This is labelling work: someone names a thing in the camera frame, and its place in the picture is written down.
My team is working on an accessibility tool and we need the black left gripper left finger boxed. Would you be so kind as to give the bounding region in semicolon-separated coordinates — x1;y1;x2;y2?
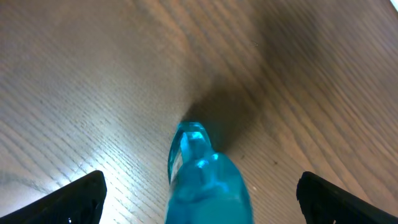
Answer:
1;170;107;224

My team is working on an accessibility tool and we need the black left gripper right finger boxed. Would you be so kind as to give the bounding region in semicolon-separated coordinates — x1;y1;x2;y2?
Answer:
296;171;397;224

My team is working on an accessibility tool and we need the blue mouthwash bottle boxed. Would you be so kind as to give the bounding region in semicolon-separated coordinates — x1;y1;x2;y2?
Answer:
165;121;254;224

